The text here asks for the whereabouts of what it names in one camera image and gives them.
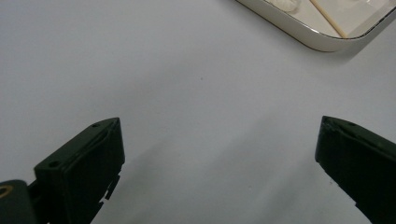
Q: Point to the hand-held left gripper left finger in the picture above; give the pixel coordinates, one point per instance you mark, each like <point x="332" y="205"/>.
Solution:
<point x="81" y="168"/>

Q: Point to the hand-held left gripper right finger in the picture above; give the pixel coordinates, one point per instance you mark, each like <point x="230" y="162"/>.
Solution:
<point x="364" y="168"/>

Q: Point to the white square tray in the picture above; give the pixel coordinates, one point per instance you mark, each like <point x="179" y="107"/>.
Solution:
<point x="299" y="29"/>

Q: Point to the thin wooden stick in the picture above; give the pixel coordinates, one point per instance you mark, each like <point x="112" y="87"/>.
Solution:
<point x="330" y="19"/>

